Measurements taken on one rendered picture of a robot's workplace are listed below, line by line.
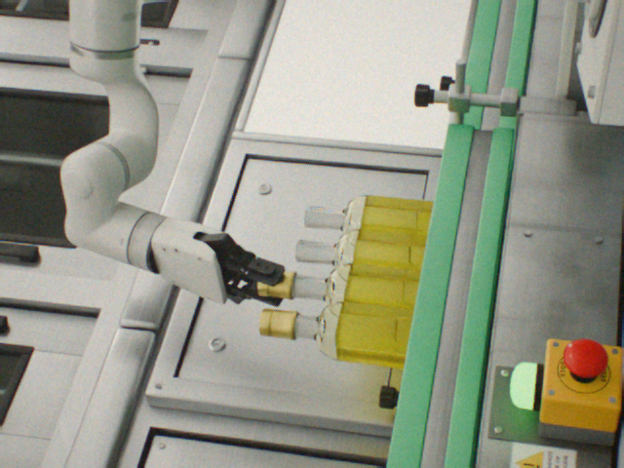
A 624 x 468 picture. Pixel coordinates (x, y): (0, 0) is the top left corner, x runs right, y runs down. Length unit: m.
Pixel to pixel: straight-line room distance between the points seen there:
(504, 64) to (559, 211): 0.39
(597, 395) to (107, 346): 0.76
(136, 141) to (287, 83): 0.41
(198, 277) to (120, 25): 0.32
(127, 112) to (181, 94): 0.42
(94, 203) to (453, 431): 0.58
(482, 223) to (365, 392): 0.30
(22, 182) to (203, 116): 0.30
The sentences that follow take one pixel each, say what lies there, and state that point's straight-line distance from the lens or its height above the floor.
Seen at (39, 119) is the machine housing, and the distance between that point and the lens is 2.05.
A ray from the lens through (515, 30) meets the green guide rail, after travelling 1.77.
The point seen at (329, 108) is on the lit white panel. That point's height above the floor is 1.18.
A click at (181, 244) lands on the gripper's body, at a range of 1.51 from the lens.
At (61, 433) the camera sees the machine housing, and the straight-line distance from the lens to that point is 1.63.
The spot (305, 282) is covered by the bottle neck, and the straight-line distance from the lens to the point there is 1.50.
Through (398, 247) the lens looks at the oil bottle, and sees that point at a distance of 1.51.
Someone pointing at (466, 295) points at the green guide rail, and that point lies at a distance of 1.33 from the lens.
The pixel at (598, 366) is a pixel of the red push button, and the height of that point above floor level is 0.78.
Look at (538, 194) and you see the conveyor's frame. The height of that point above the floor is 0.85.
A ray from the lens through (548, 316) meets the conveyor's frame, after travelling 1.29.
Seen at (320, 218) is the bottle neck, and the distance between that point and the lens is 1.57.
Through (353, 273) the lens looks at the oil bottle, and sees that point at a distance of 1.48.
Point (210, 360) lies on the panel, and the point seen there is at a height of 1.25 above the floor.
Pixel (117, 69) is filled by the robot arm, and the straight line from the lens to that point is 1.50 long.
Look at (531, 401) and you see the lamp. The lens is 1.18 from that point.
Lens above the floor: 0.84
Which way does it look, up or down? 11 degrees up
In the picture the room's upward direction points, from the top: 84 degrees counter-clockwise
